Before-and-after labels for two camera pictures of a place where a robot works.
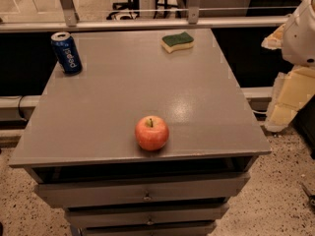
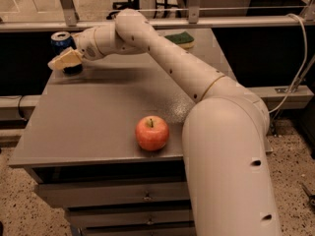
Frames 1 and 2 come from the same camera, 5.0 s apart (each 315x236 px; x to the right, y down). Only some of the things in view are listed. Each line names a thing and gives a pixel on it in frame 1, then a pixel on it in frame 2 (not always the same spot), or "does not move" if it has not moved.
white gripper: [300, 36] -> [85, 45]
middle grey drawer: [145, 213] does not move
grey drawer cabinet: [80, 144] does not move
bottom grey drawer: [149, 230] does not move
